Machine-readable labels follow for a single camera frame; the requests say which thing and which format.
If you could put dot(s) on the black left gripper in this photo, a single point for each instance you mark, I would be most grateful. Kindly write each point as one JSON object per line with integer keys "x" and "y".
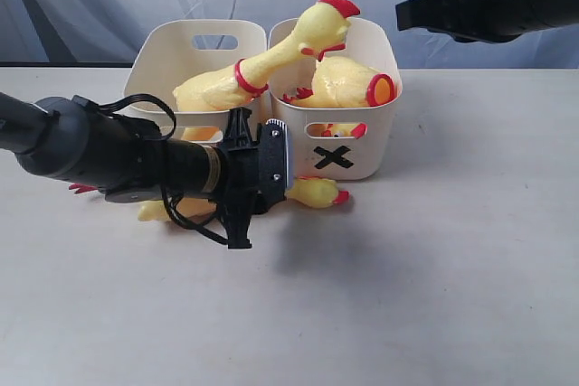
{"x": 242, "y": 196}

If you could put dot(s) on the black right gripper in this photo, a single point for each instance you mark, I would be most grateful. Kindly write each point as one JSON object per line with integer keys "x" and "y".
{"x": 486, "y": 20}

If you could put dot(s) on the whole rubber chicken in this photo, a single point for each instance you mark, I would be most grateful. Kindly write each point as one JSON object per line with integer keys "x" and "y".
{"x": 320, "y": 29}
{"x": 314, "y": 192}

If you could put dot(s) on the whole rubber chicken front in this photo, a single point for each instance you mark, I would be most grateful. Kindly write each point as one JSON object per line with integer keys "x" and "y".
{"x": 320, "y": 29}

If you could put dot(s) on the headless rubber chicken body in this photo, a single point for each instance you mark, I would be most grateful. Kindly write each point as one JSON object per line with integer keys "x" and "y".
{"x": 340, "y": 82}

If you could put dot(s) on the detached rubber chicken head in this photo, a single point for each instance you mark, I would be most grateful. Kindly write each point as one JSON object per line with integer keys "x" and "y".
{"x": 355, "y": 130}

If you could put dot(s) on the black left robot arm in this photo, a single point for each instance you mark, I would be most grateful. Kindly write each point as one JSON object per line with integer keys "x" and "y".
{"x": 208, "y": 189}

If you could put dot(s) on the cream bin with cross mark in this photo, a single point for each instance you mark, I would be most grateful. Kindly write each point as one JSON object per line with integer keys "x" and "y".
{"x": 338, "y": 158}

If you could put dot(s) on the cream bin with circle mark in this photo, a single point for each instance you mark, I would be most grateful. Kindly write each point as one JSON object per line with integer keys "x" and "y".
{"x": 177, "y": 51}

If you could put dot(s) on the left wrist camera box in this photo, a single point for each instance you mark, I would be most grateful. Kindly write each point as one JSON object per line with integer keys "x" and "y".
{"x": 275, "y": 161}

